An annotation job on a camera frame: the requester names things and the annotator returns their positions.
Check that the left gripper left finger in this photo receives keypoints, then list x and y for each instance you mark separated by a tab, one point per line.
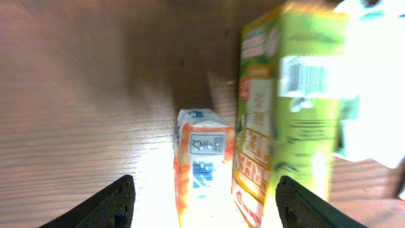
111	207

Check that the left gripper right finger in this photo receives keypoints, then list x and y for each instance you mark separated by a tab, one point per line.
298	207

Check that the orange juice carton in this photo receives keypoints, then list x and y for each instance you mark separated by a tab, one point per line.
203	154

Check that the green juice carton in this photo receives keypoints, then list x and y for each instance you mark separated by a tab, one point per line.
288	105

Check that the light green tissue pack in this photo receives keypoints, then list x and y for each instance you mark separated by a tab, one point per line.
373	119

